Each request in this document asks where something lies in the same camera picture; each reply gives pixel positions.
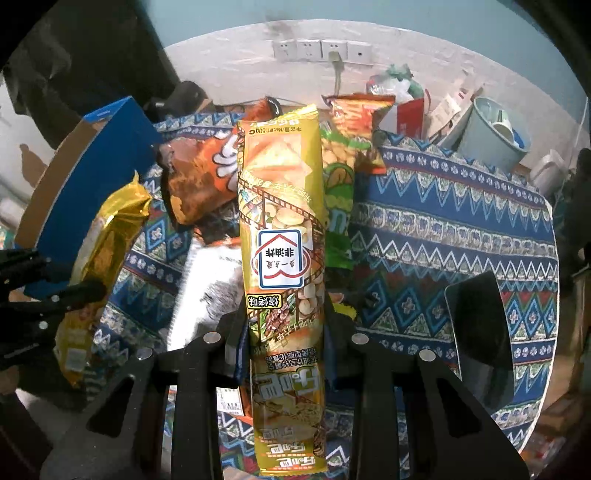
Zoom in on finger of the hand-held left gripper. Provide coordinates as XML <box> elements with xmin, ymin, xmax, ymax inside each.
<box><xmin>0</xmin><ymin>248</ymin><xmax>61</xmax><ymax>289</ymax></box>
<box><xmin>0</xmin><ymin>278</ymin><xmax>108</xmax><ymax>324</ymax></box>

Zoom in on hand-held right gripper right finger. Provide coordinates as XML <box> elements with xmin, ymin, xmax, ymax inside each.
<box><xmin>323</xmin><ymin>302</ymin><xmax>532</xmax><ymax>480</ymax></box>

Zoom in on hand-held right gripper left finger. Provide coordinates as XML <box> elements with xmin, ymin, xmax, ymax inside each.
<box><xmin>39</xmin><ymin>314</ymin><xmax>252</xmax><ymax>480</ymax></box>

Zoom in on gold foil snack packet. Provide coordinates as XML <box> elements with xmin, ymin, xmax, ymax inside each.
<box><xmin>54</xmin><ymin>170</ymin><xmax>153</xmax><ymax>388</ymax></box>

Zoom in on silver snack bag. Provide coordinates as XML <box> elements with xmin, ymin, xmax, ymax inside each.
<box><xmin>168</xmin><ymin>237</ymin><xmax>245</xmax><ymax>354</ymax></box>

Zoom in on blue cardboard box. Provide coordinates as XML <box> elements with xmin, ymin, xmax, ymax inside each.
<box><xmin>14</xmin><ymin>96</ymin><xmax>163</xmax><ymax>301</ymax></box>

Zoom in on long yellow snack packet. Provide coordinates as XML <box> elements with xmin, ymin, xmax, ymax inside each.
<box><xmin>236</xmin><ymin>104</ymin><xmax>329</xmax><ymax>477</ymax></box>

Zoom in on green snack bag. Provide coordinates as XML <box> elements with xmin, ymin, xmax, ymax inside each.
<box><xmin>320</xmin><ymin>128</ymin><xmax>375</xmax><ymax>273</ymax></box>

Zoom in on orange snack bag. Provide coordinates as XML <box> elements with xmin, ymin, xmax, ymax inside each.
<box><xmin>156</xmin><ymin>97</ymin><xmax>278</xmax><ymax>227</ymax></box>

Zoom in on red striped snack bag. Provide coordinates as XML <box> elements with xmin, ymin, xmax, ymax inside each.
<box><xmin>322</xmin><ymin>92</ymin><xmax>397</xmax><ymax>175</ymax></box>

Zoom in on blue patterned tablecloth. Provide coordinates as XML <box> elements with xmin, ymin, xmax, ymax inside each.
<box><xmin>92</xmin><ymin>104</ymin><xmax>559</xmax><ymax>480</ymax></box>

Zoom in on black hanging coat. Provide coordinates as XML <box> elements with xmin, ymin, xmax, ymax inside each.
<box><xmin>4</xmin><ymin>0</ymin><xmax>182</xmax><ymax>137</ymax></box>

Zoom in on small black fan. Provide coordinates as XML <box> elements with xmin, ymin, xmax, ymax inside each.
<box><xmin>166</xmin><ymin>80</ymin><xmax>215</xmax><ymax>117</ymax></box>

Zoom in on red and white carton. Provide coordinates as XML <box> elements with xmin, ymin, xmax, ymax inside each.
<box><xmin>397</xmin><ymin>98</ymin><xmax>426</xmax><ymax>136</ymax></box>

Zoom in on light blue plastic bucket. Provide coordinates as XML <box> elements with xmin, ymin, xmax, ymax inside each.
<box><xmin>457</xmin><ymin>97</ymin><xmax>532</xmax><ymax>172</ymax></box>

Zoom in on white paper cartons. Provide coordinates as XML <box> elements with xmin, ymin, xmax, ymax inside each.
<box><xmin>425</xmin><ymin>76</ymin><xmax>485</xmax><ymax>145</ymax></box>

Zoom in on green and white plastic bag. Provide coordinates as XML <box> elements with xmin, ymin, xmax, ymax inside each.
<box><xmin>367</xmin><ymin>64</ymin><xmax>419</xmax><ymax>104</ymax></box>

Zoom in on white plastic jug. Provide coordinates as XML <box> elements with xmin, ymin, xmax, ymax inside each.
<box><xmin>530</xmin><ymin>150</ymin><xmax>574</xmax><ymax>195</ymax></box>

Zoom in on white plug with cable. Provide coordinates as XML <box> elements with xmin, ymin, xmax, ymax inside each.
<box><xmin>327</xmin><ymin>50</ymin><xmax>346</xmax><ymax>95</ymax></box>

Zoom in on white wall socket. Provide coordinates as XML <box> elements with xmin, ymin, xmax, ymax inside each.
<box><xmin>321</xmin><ymin>39</ymin><xmax>348</xmax><ymax>62</ymax></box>
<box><xmin>295</xmin><ymin>39</ymin><xmax>322</xmax><ymax>62</ymax></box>
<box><xmin>272</xmin><ymin>39</ymin><xmax>297</xmax><ymax>62</ymax></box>
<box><xmin>346</xmin><ymin>41</ymin><xmax>373</xmax><ymax>64</ymax></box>

